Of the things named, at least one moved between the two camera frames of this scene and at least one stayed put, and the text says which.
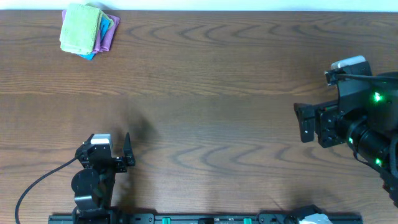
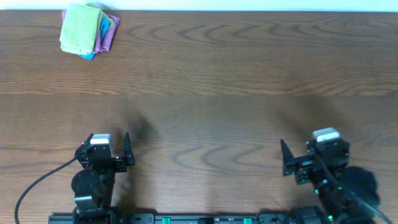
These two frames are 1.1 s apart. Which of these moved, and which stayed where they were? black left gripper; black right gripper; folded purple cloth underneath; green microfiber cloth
Moved: black right gripper
Stayed: folded purple cloth underneath; black left gripper; green microfiber cloth
